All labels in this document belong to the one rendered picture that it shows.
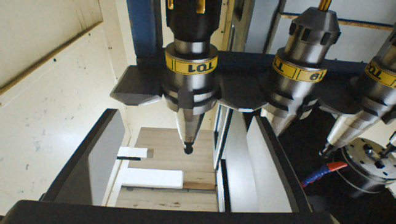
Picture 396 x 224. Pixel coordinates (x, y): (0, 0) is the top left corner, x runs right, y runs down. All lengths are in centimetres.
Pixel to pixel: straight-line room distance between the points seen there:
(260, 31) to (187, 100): 68
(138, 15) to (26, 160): 56
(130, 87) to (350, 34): 88
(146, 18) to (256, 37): 67
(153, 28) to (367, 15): 87
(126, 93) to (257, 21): 70
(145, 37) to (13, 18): 48
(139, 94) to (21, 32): 52
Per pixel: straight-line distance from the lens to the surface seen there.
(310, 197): 68
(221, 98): 18
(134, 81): 21
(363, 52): 105
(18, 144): 66
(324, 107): 23
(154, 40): 22
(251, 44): 85
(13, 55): 65
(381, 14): 101
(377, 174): 69
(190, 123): 21
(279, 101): 20
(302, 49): 19
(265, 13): 83
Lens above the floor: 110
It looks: 41 degrees up
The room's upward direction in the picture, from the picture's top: 176 degrees counter-clockwise
